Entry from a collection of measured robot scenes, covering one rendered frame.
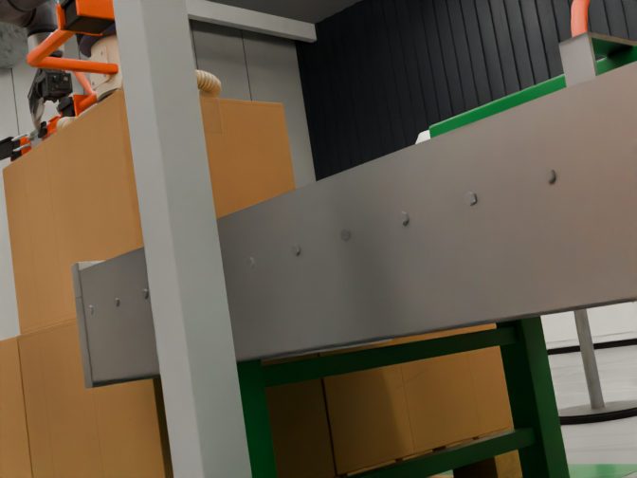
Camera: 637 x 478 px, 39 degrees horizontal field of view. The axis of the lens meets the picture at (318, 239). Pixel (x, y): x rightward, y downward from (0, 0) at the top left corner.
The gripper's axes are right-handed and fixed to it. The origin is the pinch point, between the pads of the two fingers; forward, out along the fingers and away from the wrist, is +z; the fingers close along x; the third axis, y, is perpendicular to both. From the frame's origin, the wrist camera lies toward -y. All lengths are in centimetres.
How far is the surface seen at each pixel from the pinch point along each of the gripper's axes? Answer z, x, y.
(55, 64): 0, -20, 47
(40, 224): 30.3, -18.8, 28.2
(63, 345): 58, -19, 34
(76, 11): 0, -27, 73
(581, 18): -220, 691, -248
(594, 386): 96, 197, 17
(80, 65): 0.0, -14.4, 47.3
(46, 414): 72, -19, 22
